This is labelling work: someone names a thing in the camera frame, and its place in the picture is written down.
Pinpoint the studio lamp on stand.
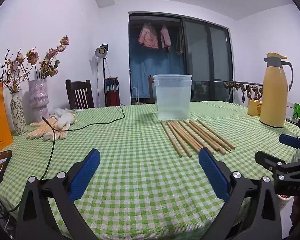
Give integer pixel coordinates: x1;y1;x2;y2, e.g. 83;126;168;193
94;43;109;107

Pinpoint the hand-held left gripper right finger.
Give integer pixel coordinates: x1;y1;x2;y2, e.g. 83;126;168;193
198;147;283;240

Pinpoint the string of dried sausages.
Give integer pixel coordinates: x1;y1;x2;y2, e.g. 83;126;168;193
224;81;263;103

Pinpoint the green checkered tablecloth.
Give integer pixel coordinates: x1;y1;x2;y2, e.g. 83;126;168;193
0;101;300;240

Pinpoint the metal drying rack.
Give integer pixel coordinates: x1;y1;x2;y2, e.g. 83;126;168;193
214;79;263;103

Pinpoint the white knit glove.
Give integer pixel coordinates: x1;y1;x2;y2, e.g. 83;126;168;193
55;113;77;131

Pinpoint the brown wooden chair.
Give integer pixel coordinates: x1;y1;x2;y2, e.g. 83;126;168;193
148;75;157;104

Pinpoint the black phone cable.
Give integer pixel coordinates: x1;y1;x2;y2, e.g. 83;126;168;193
0;181;23;214

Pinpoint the white metal frame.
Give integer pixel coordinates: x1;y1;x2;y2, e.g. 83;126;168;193
131;79;143;105

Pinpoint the yellow dotted work glove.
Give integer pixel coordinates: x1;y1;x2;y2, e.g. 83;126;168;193
26;117;68;142

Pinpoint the dried rose bouquet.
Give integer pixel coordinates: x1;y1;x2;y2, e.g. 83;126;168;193
16;36;70;82

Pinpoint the yellow mug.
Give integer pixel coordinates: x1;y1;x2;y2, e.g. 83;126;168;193
247;99;263;117

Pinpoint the beige hanging garment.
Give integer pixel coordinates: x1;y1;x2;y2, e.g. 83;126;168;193
175;34;184;55

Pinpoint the dark wooden chair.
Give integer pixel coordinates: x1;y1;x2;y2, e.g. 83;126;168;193
65;79;95;110

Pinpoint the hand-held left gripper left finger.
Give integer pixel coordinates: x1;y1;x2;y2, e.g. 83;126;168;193
16;148;101;240

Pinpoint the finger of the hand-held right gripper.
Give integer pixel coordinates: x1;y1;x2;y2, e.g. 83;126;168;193
255;151;287;173
279;134;300;159

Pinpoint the floral ceramic vase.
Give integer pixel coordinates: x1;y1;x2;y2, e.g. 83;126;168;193
10;92;28;135

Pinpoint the thin dark cable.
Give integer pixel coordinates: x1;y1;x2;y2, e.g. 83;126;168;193
39;105;126;182

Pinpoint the set of wooden chopsticks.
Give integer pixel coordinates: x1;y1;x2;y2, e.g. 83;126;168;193
161;119;236;157

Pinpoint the large pink jacket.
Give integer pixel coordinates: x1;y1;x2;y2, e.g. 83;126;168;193
138;22;159;50

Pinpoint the red tasselled cloth bundle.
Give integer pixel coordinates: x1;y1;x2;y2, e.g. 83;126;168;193
104;76;120;107

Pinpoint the yellow thermos jug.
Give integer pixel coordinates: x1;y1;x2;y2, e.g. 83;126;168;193
259;52;294;128

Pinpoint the clear plastic container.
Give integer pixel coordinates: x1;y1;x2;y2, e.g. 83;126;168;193
153;74;192;121

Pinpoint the dried twig bunch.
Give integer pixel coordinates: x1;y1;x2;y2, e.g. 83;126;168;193
0;47;28;94

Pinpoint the small pink jacket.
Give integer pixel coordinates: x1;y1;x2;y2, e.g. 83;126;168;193
160;25;171;53

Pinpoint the black smartphone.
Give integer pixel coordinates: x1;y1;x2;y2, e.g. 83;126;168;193
0;150;13;182

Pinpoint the black framed sliding door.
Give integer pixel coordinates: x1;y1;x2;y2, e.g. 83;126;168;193
181;16;234;103

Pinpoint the blue hanging sheet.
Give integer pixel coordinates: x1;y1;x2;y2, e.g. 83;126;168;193
130;46;185;99

